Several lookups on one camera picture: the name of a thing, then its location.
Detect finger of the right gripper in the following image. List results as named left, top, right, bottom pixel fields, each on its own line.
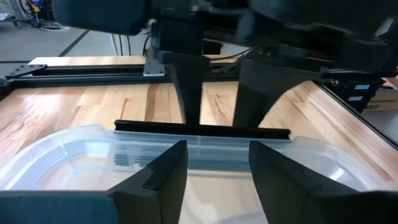
left=232, top=57, right=321, bottom=129
left=151, top=49, right=211, bottom=126

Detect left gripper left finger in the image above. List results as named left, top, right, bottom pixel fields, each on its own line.
left=0, top=139, right=189, bottom=224

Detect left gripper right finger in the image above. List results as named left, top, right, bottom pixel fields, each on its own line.
left=248, top=140, right=398, bottom=224

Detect clear plastic lid black handle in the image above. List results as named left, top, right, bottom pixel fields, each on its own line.
left=0, top=124, right=398, bottom=224

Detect tangled yellow and black cables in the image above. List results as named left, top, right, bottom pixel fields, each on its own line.
left=18, top=0, right=71, bottom=32

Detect black aluminium table frame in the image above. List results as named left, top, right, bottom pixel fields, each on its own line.
left=0, top=60, right=398, bottom=149

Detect clear plastic bin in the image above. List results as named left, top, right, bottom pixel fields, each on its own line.
left=0, top=119, right=398, bottom=224

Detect dark grey flat box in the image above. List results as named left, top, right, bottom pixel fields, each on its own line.
left=326, top=77, right=386, bottom=113

